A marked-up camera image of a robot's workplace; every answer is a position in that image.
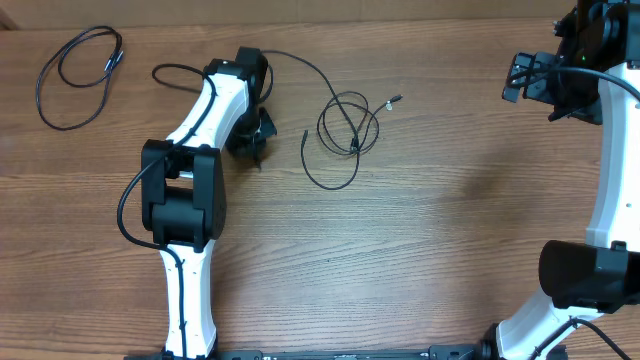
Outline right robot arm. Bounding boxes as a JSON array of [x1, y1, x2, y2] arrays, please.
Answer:
[[474, 0, 639, 359]]

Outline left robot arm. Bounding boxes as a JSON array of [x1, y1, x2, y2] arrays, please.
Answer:
[[140, 47, 277, 359]]

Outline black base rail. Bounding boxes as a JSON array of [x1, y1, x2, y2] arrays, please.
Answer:
[[209, 344, 491, 360]]

